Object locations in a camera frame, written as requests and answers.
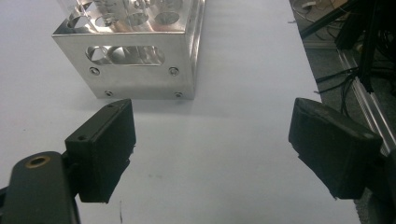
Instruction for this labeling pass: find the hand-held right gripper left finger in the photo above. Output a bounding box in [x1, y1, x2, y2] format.
[64, 98, 137, 203]

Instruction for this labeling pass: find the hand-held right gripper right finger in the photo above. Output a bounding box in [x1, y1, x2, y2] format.
[289, 97, 383, 200]

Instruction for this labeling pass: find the metal test tube rack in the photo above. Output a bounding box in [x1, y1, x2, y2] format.
[51, 0, 206, 101]

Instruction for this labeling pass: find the red cap test tube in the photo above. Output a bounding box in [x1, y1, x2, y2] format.
[57, 0, 96, 33]

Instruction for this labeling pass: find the black metal stand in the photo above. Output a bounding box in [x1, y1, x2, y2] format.
[300, 0, 396, 94]

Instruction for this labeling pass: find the white table board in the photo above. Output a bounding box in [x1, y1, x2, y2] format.
[0, 0, 362, 224]

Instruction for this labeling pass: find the aluminium floor rail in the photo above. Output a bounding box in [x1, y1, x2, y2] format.
[337, 49, 396, 157]

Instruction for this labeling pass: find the black floor cable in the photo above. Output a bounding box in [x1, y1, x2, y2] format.
[315, 66, 361, 116]

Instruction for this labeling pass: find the white floor cable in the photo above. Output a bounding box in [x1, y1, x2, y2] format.
[292, 0, 320, 14]

